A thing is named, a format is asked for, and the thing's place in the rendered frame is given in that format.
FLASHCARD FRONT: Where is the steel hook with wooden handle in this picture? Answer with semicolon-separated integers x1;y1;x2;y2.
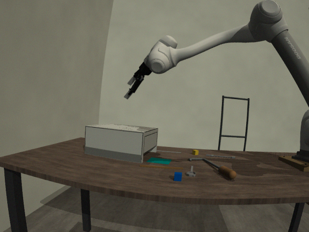
189;158;237;179

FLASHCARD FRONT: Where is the blue cube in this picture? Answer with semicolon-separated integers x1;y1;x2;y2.
174;172;182;181

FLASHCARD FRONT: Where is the teal square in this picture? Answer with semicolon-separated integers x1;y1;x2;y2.
147;158;171;164

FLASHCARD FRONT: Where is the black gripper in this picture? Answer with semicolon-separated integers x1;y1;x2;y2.
124;62;152;99

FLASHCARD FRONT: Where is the grey metal spoon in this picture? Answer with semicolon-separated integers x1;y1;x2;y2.
186;166;196;177

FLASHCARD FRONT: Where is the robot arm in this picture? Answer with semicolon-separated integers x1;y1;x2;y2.
144;0;309;163

